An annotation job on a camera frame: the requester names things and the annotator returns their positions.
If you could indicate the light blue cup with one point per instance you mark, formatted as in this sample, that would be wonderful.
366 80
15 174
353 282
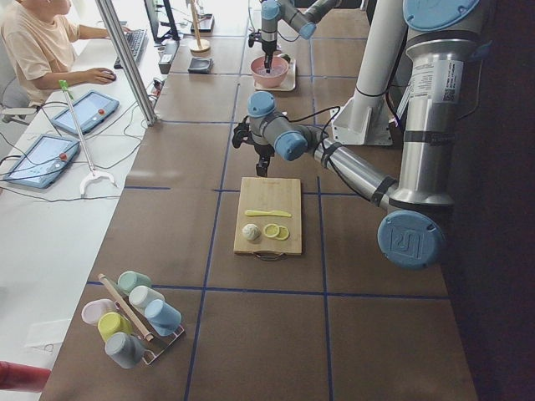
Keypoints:
163 317

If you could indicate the wire cup rack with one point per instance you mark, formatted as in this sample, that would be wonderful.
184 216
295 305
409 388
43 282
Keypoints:
148 352

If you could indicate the yellow plastic knife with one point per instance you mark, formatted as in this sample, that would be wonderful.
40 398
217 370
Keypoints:
275 213

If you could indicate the red bottle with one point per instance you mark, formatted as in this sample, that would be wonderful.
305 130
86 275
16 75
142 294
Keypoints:
25 378

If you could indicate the upper blue teach pendant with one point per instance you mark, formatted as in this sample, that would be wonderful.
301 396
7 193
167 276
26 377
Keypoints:
91 110

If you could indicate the bamboo cutting board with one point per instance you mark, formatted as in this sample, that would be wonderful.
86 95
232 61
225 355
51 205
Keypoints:
267 194

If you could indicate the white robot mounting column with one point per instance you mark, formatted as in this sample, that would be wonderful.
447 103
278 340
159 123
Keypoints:
364 119

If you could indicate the beige plastic tray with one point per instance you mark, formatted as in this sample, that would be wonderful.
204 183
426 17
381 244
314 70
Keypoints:
288 84

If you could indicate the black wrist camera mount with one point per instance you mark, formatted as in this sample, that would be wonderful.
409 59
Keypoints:
242 134

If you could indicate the pink bowl of ice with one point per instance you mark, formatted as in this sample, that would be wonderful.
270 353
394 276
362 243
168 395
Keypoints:
272 77

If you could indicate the white cup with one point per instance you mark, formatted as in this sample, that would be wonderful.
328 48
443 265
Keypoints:
141 296

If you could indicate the yellow cup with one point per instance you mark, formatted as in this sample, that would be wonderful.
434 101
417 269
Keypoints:
112 323

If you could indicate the wooden mug tree stand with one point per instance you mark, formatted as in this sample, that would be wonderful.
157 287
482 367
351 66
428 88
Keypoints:
199 44

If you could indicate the lower blue teach pendant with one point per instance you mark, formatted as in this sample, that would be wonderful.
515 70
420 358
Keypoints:
44 162

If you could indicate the grey cup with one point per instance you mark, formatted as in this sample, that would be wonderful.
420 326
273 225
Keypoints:
125 349

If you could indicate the white round bun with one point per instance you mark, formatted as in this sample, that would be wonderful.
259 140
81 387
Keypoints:
251 232

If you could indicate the blue teach pendant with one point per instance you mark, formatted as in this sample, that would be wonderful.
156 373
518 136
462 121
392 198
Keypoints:
91 110
44 162

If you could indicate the black computer mouse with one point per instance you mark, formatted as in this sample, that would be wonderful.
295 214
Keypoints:
109 75

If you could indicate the folded grey cloth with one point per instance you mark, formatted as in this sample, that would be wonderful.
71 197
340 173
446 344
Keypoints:
200 65

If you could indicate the black monitor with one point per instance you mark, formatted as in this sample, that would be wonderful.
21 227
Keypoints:
161 31

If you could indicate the person in peach shirt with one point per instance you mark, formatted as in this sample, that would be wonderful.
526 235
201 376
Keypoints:
38 39

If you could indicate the yellow lemon slices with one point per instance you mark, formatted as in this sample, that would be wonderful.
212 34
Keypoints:
276 232

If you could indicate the mint green cup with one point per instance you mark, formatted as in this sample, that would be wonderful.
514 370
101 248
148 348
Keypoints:
129 280

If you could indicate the black keyboard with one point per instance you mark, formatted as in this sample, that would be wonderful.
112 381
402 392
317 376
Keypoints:
137 41

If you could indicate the reacher grabber tool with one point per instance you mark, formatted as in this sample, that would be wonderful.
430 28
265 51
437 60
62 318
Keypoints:
93 174

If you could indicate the pink cup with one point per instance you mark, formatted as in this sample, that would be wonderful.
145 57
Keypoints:
94 310

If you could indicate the metal ice scoop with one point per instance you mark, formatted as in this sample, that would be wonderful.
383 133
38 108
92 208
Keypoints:
268 59

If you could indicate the aluminium frame post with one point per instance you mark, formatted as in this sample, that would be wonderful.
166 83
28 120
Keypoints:
122 48

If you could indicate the wooden rack handle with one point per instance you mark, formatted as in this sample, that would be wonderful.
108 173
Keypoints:
119 298

